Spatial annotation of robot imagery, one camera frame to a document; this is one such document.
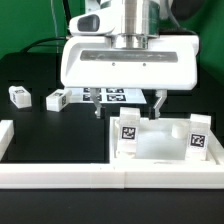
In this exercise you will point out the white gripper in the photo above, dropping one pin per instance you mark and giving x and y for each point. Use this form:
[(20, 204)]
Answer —
[(168, 64)]

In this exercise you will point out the white square tabletop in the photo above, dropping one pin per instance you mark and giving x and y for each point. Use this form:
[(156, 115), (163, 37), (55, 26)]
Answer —
[(163, 141)]

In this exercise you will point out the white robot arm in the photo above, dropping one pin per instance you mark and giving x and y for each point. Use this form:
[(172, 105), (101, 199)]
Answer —
[(119, 46)]

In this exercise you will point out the white fiducial marker sheet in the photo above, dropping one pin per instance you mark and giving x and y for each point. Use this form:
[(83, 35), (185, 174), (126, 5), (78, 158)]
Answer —
[(108, 96)]

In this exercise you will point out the white U-shaped obstacle fence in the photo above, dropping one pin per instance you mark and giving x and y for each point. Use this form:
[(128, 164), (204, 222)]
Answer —
[(110, 175)]

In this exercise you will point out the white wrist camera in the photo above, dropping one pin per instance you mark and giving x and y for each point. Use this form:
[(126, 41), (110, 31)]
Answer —
[(96, 23)]

